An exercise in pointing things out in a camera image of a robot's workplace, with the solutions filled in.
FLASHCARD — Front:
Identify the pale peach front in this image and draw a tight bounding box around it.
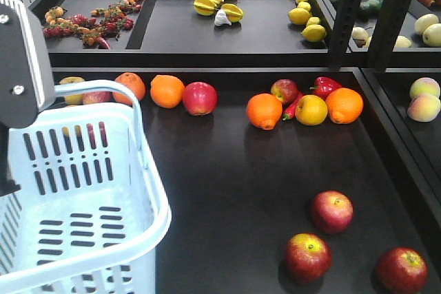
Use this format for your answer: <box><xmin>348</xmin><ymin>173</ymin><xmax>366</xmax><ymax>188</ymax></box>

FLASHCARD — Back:
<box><xmin>407</xmin><ymin>93</ymin><xmax>440</xmax><ymax>123</ymax></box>

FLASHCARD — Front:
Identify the pink red apple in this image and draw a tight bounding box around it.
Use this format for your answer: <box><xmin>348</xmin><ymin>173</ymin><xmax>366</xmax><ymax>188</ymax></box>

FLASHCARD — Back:
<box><xmin>310</xmin><ymin>191</ymin><xmax>353</xmax><ymax>234</ymax></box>

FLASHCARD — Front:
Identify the black upright post left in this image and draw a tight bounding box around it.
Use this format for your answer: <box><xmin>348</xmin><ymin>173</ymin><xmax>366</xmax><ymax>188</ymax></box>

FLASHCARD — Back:
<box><xmin>327</xmin><ymin>0</ymin><xmax>361</xmax><ymax>71</ymax></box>

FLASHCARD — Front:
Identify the pale peach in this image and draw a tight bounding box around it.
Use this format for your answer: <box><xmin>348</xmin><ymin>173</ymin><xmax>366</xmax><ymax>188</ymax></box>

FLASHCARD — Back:
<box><xmin>409</xmin><ymin>77</ymin><xmax>440</xmax><ymax>99</ymax></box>
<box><xmin>407</xmin><ymin>93</ymin><xmax>440</xmax><ymax>123</ymax></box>

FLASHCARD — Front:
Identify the orange left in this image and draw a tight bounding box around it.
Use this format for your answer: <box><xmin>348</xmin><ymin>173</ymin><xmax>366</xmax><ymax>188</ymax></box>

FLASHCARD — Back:
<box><xmin>112</xmin><ymin>72</ymin><xmax>146</xmax><ymax>106</ymax></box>

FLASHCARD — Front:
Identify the dark red apple front left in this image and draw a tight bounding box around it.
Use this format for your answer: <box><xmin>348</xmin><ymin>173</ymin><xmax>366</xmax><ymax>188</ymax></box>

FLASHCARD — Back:
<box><xmin>285</xmin><ymin>233</ymin><xmax>332</xmax><ymax>284</ymax></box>

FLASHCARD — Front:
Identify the red yellow apple back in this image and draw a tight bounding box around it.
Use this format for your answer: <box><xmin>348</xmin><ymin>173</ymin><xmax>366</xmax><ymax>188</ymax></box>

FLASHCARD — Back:
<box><xmin>270</xmin><ymin>78</ymin><xmax>300</xmax><ymax>105</ymax></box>

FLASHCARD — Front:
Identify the red chili pepper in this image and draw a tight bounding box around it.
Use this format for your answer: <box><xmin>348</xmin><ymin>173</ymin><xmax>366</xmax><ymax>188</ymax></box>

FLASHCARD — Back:
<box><xmin>282</xmin><ymin>92</ymin><xmax>304</xmax><ymax>121</ymax></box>

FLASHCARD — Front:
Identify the orange with navel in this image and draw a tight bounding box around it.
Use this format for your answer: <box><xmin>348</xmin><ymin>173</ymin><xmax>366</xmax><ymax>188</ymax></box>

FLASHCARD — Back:
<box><xmin>246</xmin><ymin>93</ymin><xmax>283</xmax><ymax>130</ymax></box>

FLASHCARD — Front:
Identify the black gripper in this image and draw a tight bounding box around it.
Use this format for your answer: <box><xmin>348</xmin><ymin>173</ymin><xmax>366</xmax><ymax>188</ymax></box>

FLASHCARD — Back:
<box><xmin>0</xmin><ymin>125</ymin><xmax>21</xmax><ymax>196</ymax></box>

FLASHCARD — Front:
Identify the light blue plastic basket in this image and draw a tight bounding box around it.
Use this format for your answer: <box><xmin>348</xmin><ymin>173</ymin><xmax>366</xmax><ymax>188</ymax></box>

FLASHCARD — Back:
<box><xmin>1</xmin><ymin>101</ymin><xmax>171</xmax><ymax>293</ymax></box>

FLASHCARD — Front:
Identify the pale peach back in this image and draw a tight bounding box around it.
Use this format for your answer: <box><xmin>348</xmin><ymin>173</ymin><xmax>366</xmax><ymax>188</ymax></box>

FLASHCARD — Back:
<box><xmin>409</xmin><ymin>77</ymin><xmax>440</xmax><ymax>99</ymax></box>

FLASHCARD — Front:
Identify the round orange right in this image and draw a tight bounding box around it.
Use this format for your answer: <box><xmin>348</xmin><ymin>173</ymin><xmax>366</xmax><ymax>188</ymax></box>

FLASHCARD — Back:
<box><xmin>325</xmin><ymin>87</ymin><xmax>364</xmax><ymax>124</ymax></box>

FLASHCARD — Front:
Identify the black upright post right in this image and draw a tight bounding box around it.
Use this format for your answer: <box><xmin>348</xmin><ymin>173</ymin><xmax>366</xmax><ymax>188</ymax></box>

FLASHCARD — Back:
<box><xmin>366</xmin><ymin>0</ymin><xmax>411</xmax><ymax>70</ymax></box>

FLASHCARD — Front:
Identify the yellow apple far left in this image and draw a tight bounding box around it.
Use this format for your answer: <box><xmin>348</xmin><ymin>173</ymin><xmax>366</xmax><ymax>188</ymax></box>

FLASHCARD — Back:
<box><xmin>59</xmin><ymin>76</ymin><xmax>86</xmax><ymax>106</ymax></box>

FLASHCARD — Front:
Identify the red bell pepper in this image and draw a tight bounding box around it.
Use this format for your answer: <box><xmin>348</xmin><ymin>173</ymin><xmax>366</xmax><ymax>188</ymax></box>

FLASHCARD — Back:
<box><xmin>309</xmin><ymin>76</ymin><xmax>342</xmax><ymax>101</ymax></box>

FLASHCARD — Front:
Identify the dark red apple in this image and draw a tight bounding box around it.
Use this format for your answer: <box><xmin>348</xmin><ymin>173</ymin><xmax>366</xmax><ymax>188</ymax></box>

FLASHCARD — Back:
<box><xmin>375</xmin><ymin>246</ymin><xmax>428</xmax><ymax>293</ymax></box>
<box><xmin>285</xmin><ymin>233</ymin><xmax>332</xmax><ymax>284</ymax></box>

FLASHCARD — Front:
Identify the black wooden produce display stand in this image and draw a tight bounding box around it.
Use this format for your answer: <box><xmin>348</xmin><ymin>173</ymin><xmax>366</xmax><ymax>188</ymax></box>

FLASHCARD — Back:
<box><xmin>32</xmin><ymin>0</ymin><xmax>440</xmax><ymax>293</ymax></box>

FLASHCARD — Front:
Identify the black upright post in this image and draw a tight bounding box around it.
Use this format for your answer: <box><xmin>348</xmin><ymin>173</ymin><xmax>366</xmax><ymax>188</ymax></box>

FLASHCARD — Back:
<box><xmin>366</xmin><ymin>0</ymin><xmax>411</xmax><ymax>70</ymax></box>
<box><xmin>327</xmin><ymin>0</ymin><xmax>361</xmax><ymax>71</ymax></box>

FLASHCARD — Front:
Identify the red apple far left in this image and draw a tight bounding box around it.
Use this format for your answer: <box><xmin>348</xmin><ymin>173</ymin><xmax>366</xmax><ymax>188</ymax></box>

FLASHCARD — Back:
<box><xmin>182</xmin><ymin>81</ymin><xmax>218</xmax><ymax>116</ymax></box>

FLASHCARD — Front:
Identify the white garlic bulb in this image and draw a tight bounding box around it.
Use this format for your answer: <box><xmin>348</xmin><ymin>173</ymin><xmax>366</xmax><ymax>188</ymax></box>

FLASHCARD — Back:
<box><xmin>214</xmin><ymin>10</ymin><xmax>232</xmax><ymax>27</ymax></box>

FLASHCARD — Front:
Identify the pink apple small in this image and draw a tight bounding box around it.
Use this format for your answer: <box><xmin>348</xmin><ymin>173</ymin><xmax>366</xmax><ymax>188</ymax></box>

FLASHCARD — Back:
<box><xmin>82</xmin><ymin>91</ymin><xmax>111</xmax><ymax>105</ymax></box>

